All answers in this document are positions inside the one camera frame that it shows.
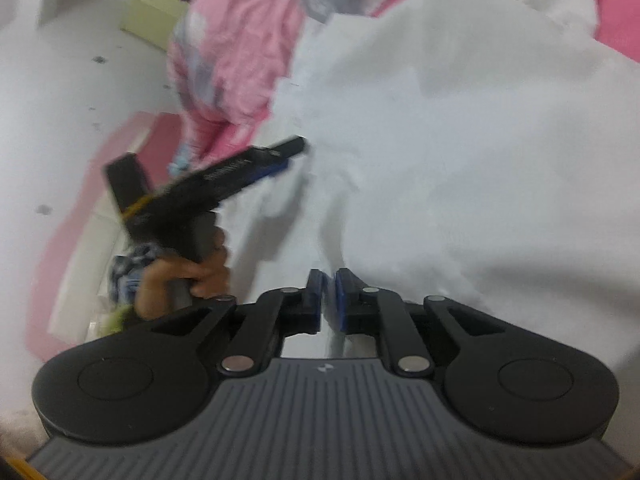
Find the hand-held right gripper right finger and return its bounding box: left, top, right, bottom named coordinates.
left=335, top=267, right=506, bottom=378

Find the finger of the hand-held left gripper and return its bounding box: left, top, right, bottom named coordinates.
left=240, top=161, right=290, bottom=188
left=267, top=135, right=307, bottom=161

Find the person's left hand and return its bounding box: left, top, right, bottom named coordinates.
left=132, top=227, right=233, bottom=321

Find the light blue cloth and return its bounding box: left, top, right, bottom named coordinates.
left=167, top=145, right=196, bottom=176

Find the pink white headboard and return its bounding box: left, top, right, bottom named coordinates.
left=25, top=110, right=201, bottom=361

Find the white shirt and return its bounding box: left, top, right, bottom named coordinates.
left=220, top=0, right=640, bottom=361

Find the pink grey floral duvet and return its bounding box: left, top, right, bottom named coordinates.
left=167, top=0, right=451, bottom=161

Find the pale yellow wardrobe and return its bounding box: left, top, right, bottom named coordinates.
left=120, top=0, right=186, bottom=51

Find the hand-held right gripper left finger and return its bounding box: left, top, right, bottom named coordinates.
left=152, top=269, right=326, bottom=378

